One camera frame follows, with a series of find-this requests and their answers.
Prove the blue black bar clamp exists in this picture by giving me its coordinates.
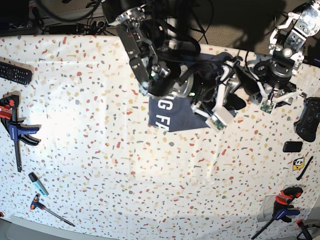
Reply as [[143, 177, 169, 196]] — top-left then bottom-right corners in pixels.
[[251, 187, 303, 240], [0, 94, 40, 173]]

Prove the dark blue T-shirt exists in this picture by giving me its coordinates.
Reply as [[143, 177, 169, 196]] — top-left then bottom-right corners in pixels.
[[148, 52, 240, 132]]

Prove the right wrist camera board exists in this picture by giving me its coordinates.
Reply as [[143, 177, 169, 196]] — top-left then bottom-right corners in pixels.
[[205, 106, 234, 133]]

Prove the red black clamp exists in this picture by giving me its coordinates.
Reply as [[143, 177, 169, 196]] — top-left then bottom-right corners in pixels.
[[296, 219, 313, 240]]

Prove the clear plastic bag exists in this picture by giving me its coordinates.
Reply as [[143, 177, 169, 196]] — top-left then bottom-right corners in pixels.
[[257, 195, 276, 223]]

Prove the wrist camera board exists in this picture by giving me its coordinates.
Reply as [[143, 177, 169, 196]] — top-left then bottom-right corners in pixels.
[[205, 106, 234, 133], [259, 98, 275, 114]]

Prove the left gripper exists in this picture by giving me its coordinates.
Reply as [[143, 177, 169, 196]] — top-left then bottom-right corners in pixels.
[[234, 59, 307, 105]]

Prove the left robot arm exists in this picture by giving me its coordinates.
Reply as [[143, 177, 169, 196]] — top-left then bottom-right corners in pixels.
[[235, 0, 320, 114]]

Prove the orange blue T-handle screwdriver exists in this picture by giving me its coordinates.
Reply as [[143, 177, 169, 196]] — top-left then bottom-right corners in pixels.
[[30, 193, 75, 227]]

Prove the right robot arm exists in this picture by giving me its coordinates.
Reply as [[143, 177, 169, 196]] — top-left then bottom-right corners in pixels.
[[101, 0, 246, 113]]

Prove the black game controller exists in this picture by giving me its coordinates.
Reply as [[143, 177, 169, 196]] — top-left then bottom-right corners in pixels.
[[294, 97, 320, 143]]

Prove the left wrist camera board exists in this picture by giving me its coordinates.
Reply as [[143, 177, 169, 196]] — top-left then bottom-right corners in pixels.
[[259, 98, 275, 114]]

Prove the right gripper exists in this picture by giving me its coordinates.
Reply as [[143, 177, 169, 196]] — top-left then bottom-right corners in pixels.
[[174, 62, 247, 112]]

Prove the black TV remote control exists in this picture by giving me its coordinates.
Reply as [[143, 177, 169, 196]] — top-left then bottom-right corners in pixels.
[[0, 62, 32, 86]]

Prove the yellow panda sticker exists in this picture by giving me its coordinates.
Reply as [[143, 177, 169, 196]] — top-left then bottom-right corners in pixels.
[[292, 156, 305, 171]]

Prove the small black rectangular case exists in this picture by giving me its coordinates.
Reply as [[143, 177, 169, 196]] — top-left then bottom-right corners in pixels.
[[282, 141, 303, 153]]

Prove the light blue highlighter marker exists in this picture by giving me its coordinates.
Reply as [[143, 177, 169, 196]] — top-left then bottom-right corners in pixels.
[[28, 172, 49, 197]]

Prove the white paper sheet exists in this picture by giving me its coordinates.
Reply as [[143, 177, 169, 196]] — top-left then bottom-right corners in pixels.
[[297, 73, 320, 97]]

